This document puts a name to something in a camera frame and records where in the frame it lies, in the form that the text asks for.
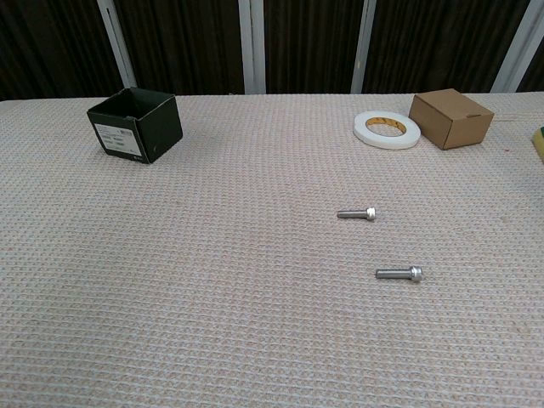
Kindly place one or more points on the black open cardboard box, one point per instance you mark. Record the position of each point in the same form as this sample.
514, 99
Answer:
144, 127

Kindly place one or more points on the brown closed cardboard box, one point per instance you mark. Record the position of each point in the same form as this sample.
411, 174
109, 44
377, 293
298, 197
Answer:
450, 121

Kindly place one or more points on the white metal frame post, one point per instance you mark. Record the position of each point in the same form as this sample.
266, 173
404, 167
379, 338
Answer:
363, 47
516, 47
117, 47
251, 47

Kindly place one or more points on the white tape roll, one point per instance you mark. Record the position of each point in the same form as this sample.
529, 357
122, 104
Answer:
404, 136

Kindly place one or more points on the silver bolt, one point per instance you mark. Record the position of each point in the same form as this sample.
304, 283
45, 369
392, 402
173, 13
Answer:
397, 272
356, 213

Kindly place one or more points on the yellow green sponge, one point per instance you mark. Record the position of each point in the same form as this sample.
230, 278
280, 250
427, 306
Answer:
540, 142

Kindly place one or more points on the beige woven tablecloth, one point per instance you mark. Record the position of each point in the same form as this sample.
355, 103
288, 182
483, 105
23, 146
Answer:
212, 276

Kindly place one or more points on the dark pleated curtain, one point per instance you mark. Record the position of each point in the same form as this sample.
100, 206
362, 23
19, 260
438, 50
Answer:
187, 42

